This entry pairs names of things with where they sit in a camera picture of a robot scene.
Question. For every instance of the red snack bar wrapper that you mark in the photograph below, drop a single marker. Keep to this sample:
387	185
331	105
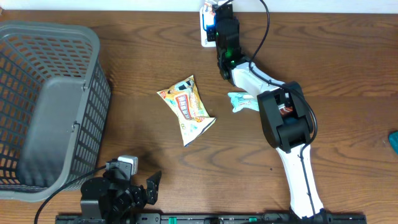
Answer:
285	110

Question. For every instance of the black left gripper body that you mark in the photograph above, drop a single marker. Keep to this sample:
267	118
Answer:
122	199

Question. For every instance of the teal wet wipes pack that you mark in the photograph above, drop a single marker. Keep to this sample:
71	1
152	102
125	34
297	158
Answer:
242	100

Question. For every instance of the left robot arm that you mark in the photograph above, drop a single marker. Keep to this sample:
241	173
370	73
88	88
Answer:
96	203

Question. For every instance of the teal mouthwash bottle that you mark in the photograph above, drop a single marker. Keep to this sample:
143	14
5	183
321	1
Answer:
393	141

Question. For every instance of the dark grey plastic basket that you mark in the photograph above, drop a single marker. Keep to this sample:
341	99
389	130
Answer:
54	105

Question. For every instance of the yellow snack bag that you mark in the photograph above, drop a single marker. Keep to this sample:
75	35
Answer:
184	100

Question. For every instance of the white barcode scanner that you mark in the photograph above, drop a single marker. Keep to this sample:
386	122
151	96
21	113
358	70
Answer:
207	35

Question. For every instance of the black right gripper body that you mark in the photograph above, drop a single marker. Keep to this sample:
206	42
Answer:
218	47

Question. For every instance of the orange Kleenex tissue pack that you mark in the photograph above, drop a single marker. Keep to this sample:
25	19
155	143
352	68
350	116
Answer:
208	16

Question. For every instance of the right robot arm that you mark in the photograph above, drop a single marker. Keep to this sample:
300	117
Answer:
288	122

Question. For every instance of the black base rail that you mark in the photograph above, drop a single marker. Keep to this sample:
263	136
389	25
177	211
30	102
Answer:
270	218

